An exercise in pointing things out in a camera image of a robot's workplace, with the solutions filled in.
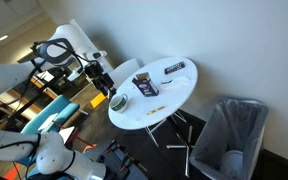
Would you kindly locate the white paper sheet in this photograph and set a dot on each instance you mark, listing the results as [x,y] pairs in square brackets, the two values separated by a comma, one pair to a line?
[67,134]
[48,121]

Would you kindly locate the white chair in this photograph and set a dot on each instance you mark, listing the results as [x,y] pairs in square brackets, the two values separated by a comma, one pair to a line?
[125,71]

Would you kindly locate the white leaning panel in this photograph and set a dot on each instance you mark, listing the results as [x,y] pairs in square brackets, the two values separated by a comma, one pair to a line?
[84,33]

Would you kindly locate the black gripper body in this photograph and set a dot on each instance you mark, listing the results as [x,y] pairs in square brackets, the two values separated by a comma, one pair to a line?
[105,82]

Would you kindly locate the round white table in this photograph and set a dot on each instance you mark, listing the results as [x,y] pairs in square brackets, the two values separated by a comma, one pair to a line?
[170,96]

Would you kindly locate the black candy bar packet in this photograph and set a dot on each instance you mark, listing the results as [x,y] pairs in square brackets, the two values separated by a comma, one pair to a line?
[174,67]

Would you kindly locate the teal chair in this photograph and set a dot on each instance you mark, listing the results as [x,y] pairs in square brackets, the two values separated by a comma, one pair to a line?
[60,108]

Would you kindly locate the open blue cardboard box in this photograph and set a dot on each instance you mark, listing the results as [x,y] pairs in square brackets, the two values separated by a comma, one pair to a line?
[146,87]

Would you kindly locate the trash bin with clear liner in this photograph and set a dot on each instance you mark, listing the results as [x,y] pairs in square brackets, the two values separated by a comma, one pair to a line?
[230,130]

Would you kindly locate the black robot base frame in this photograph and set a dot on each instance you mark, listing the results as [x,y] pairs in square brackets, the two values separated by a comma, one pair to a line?
[124,161]

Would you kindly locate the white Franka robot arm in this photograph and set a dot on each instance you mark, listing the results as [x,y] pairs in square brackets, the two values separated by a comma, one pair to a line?
[4,75]

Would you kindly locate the green rimmed mug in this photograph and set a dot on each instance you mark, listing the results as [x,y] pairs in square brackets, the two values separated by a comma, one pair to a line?
[119,104]

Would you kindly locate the ceiling light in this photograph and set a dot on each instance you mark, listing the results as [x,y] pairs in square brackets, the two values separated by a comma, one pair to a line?
[3,37]

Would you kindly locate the white plate in bin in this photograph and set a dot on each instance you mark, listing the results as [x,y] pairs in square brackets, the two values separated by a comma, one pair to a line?
[232,163]

